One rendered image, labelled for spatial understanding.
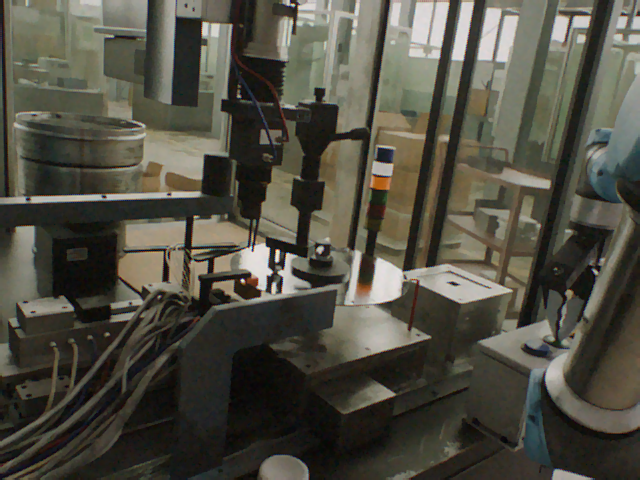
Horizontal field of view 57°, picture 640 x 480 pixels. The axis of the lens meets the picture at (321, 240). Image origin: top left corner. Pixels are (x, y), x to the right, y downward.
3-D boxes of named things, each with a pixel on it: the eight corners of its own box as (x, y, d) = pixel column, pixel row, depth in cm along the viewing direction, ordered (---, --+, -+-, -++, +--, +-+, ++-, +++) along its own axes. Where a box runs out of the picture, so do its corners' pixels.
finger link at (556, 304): (571, 335, 105) (584, 287, 102) (554, 341, 101) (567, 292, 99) (555, 328, 107) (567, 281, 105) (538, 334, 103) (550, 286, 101)
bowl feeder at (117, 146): (116, 234, 178) (120, 115, 169) (159, 267, 156) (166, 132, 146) (4, 243, 159) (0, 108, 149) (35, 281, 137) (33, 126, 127)
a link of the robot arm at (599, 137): (594, 128, 89) (587, 125, 97) (576, 197, 93) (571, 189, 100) (650, 135, 87) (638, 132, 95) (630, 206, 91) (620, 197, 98)
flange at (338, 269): (361, 276, 107) (363, 263, 106) (311, 283, 100) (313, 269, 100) (327, 257, 115) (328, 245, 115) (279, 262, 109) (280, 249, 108)
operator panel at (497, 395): (544, 381, 120) (561, 314, 116) (596, 407, 112) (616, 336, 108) (460, 418, 102) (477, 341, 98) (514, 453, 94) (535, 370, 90)
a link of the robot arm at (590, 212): (611, 204, 91) (562, 192, 97) (603, 232, 92) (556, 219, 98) (632, 202, 95) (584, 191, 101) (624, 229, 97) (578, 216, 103)
